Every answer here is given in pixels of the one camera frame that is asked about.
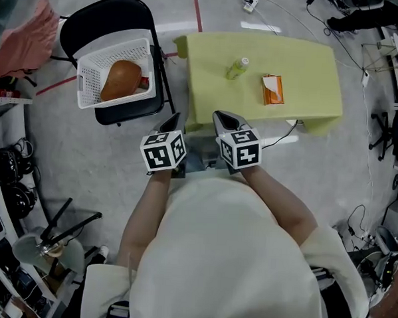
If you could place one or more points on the green plastic bottle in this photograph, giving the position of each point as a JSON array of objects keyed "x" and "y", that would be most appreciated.
[{"x": 237, "y": 69}]

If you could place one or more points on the red fire extinguisher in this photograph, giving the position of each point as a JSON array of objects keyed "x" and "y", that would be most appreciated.
[{"x": 4, "y": 93}]

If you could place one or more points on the grey office chair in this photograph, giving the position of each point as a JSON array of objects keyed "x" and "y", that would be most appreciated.
[{"x": 386, "y": 238}]

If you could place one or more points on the orange tissue box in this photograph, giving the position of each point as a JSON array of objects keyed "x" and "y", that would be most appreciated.
[{"x": 274, "y": 92}]

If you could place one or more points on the brown wooden bowl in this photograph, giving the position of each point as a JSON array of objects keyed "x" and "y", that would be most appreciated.
[{"x": 121, "y": 81}]

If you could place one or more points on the white shelf rack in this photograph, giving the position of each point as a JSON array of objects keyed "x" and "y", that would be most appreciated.
[{"x": 4, "y": 138}]

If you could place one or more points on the grey shell chair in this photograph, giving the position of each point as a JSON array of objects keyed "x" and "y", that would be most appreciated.
[{"x": 70, "y": 256}]

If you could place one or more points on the white plastic basket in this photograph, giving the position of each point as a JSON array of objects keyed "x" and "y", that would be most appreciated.
[{"x": 90, "y": 76}]

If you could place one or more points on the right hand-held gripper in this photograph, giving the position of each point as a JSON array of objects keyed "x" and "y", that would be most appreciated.
[{"x": 241, "y": 150}]

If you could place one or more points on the person's white shirt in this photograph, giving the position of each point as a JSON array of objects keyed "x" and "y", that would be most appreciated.
[{"x": 220, "y": 256}]

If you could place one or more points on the person's left forearm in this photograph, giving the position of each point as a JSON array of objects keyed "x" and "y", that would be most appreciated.
[{"x": 142, "y": 218}]

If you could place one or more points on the black folding chair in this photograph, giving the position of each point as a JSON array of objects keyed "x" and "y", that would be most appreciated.
[{"x": 106, "y": 14}]

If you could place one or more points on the small red packet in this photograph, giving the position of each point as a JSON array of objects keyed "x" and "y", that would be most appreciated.
[{"x": 144, "y": 82}]

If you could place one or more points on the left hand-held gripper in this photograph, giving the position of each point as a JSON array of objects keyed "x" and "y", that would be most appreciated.
[{"x": 159, "y": 153}]

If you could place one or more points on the person's right forearm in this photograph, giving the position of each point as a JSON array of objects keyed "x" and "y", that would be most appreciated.
[{"x": 283, "y": 206}]

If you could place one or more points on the white power strip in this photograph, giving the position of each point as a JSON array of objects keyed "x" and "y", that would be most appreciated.
[{"x": 250, "y": 5}]

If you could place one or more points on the white storage shelf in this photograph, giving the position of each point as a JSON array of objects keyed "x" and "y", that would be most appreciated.
[{"x": 395, "y": 59}]

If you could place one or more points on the yellow-green table top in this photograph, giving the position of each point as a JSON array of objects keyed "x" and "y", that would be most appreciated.
[{"x": 290, "y": 60}]

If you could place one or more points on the clear glass bottle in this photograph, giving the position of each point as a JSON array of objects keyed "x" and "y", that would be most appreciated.
[{"x": 49, "y": 248}]

